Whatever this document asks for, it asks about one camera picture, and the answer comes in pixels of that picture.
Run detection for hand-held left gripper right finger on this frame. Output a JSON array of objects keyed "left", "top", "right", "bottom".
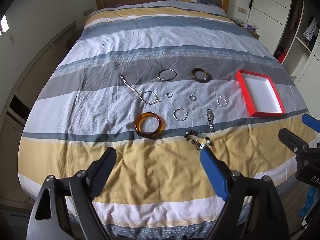
[{"left": 199, "top": 145, "right": 290, "bottom": 240}]

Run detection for striped pillow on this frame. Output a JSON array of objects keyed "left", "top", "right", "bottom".
[{"left": 163, "top": 0, "right": 222, "bottom": 7}]

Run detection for silver wristwatch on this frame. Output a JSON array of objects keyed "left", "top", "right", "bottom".
[{"left": 206, "top": 108, "right": 216, "bottom": 134}]

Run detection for beige wall cabinet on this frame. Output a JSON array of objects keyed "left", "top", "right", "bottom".
[{"left": 0, "top": 21, "right": 77, "bottom": 207}]

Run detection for silver chain necklace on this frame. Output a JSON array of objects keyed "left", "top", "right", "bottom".
[{"left": 119, "top": 75, "right": 162, "bottom": 105}]

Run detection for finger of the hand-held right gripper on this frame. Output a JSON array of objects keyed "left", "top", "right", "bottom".
[
  {"left": 278, "top": 127, "right": 311, "bottom": 156},
  {"left": 301, "top": 114, "right": 320, "bottom": 131}
]

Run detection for large twisted silver hoop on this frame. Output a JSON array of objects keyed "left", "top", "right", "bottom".
[{"left": 173, "top": 107, "right": 188, "bottom": 122}]

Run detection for red bag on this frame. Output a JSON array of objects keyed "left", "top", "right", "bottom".
[{"left": 273, "top": 46, "right": 287, "bottom": 63}]

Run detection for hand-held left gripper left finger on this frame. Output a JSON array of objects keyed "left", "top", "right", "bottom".
[{"left": 26, "top": 147, "right": 117, "bottom": 240}]

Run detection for striped hanging garment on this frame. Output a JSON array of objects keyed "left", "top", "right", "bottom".
[{"left": 302, "top": 17, "right": 318, "bottom": 41}]

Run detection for person's right hand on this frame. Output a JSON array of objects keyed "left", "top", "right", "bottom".
[{"left": 299, "top": 187, "right": 317, "bottom": 218}]

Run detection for window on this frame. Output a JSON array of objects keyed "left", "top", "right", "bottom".
[{"left": 0, "top": 13, "right": 9, "bottom": 35}]

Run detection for thin silver bangle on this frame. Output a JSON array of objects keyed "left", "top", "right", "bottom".
[{"left": 157, "top": 69, "right": 178, "bottom": 81}]

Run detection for amber resin bangle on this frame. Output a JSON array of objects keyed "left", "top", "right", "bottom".
[{"left": 134, "top": 112, "right": 166, "bottom": 139}]

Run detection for striped duvet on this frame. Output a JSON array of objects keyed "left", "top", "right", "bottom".
[{"left": 17, "top": 1, "right": 311, "bottom": 238}]

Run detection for white wardrobe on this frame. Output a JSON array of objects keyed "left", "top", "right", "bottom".
[{"left": 247, "top": 0, "right": 320, "bottom": 94}]

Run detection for red shallow box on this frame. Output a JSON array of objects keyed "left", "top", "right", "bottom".
[{"left": 234, "top": 69, "right": 286, "bottom": 118}]

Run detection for dark brown bangle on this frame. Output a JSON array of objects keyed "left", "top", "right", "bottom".
[{"left": 191, "top": 67, "right": 212, "bottom": 83}]

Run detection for dark beaded bracelet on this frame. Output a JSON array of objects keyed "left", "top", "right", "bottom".
[{"left": 184, "top": 129, "right": 213, "bottom": 151}]

